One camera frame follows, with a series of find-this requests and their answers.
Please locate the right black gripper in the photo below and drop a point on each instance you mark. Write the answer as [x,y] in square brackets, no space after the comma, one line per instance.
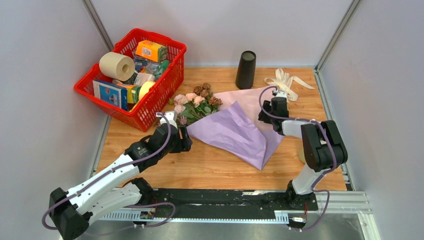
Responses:
[262,117]

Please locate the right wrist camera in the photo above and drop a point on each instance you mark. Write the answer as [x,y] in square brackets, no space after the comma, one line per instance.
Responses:
[279,94]

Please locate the black tapered vase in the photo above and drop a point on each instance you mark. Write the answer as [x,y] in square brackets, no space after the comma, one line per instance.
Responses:
[246,70]

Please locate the orange and green box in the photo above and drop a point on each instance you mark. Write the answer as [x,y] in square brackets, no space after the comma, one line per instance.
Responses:
[152,51]

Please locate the beige toilet paper roll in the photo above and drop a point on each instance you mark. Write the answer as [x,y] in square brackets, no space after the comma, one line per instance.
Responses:
[117,66]

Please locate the green and yellow box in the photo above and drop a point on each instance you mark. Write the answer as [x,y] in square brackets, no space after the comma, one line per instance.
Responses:
[133,92]

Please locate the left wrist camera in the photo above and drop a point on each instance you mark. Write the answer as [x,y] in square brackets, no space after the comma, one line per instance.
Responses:
[169,116]

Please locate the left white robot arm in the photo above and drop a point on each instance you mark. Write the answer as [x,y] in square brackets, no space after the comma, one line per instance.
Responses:
[72,211]

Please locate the pink wrapped packet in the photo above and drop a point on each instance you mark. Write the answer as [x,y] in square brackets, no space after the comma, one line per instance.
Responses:
[142,78]

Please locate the purple flower bouquet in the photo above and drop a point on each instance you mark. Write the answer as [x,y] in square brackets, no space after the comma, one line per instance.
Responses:
[195,105]

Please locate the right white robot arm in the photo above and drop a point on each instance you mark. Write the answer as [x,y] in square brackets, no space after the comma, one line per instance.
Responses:
[323,147]

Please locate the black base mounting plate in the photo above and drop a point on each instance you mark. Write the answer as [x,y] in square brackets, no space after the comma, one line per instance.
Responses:
[220,204]

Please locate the red plastic shopping basket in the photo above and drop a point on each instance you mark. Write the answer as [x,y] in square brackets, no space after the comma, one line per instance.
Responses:
[143,114]

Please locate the cream ribbon with gold print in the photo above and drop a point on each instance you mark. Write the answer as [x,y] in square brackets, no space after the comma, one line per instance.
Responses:
[284,81]

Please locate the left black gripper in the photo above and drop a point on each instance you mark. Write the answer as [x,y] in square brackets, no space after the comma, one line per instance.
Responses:
[184,144]

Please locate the blue and white box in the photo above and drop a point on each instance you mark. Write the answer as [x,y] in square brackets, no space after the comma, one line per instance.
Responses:
[111,93]

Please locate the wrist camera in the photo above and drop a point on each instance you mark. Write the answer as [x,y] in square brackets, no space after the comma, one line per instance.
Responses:
[169,116]
[279,94]

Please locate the aluminium frame rail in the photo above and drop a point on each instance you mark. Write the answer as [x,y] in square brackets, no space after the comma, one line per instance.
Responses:
[334,202]

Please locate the pink and purple wrapping paper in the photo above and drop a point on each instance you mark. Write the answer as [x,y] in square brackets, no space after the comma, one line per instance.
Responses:
[236,128]

